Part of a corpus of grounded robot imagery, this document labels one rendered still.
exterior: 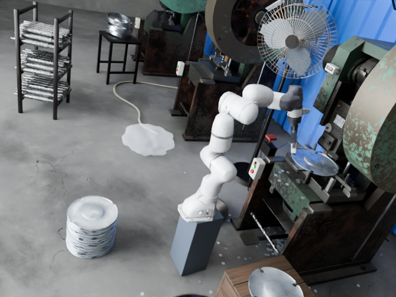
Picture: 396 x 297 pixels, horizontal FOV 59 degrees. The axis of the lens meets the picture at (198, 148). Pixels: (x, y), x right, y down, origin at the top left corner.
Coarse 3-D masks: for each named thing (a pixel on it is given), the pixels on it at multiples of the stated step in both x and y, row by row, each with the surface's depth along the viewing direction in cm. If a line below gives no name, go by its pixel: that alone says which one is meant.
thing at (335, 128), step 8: (336, 104) 200; (344, 104) 195; (336, 112) 200; (344, 112) 195; (336, 120) 200; (344, 120) 195; (328, 128) 204; (336, 128) 200; (328, 136) 202; (336, 136) 200; (328, 144) 200; (336, 144) 200; (336, 152) 201; (344, 152) 204
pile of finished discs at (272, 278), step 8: (256, 272) 183; (264, 272) 185; (272, 272) 186; (280, 272) 187; (256, 280) 179; (264, 280) 180; (272, 280) 180; (280, 280) 182; (288, 280) 184; (256, 288) 175; (264, 288) 176; (272, 288) 176; (280, 288) 177; (288, 288) 179; (296, 288) 180; (264, 296) 172; (272, 296) 172; (280, 296) 173; (288, 296) 175; (296, 296) 176
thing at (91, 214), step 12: (72, 204) 210; (84, 204) 212; (96, 204) 214; (108, 204) 217; (72, 216) 202; (84, 216) 204; (96, 216) 205; (108, 216) 208; (84, 228) 196; (96, 228) 198
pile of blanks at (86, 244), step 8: (72, 224) 197; (112, 224) 206; (72, 232) 201; (80, 232) 198; (88, 232) 197; (96, 232) 198; (104, 232) 202; (112, 232) 209; (72, 240) 204; (80, 240) 201; (88, 240) 201; (96, 240) 202; (104, 240) 206; (112, 240) 215; (72, 248) 207; (80, 248) 204; (88, 248) 204; (96, 248) 206; (104, 248) 210; (80, 256) 207; (88, 256) 208; (96, 256) 210
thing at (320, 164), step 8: (296, 152) 216; (304, 152) 219; (312, 152) 221; (296, 160) 207; (304, 160) 209; (312, 160) 210; (320, 160) 213; (328, 160) 217; (304, 168) 200; (312, 168) 204; (320, 168) 206; (328, 168) 208; (336, 168) 210
